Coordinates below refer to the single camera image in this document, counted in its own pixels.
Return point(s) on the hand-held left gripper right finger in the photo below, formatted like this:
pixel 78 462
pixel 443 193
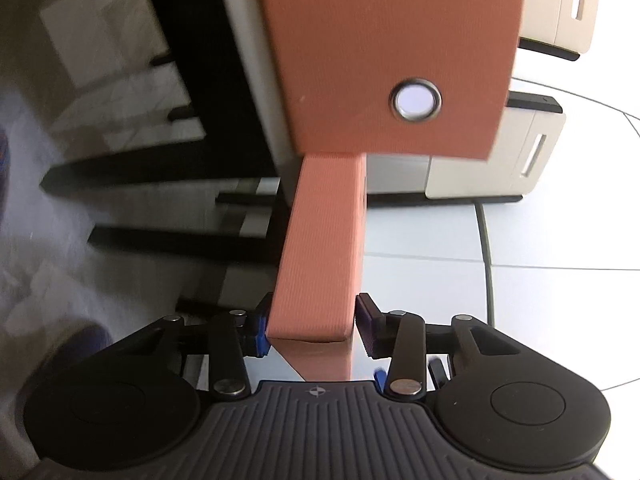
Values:
pixel 368 327

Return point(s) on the salmon pink cardboard box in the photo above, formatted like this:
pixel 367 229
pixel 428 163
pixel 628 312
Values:
pixel 380 45

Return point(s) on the salmon pink box lid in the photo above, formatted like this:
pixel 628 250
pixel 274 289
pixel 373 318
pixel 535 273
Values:
pixel 320 250

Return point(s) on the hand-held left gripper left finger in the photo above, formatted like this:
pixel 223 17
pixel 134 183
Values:
pixel 261 342

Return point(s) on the white wardrobe with black lines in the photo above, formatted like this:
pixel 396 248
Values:
pixel 550 310

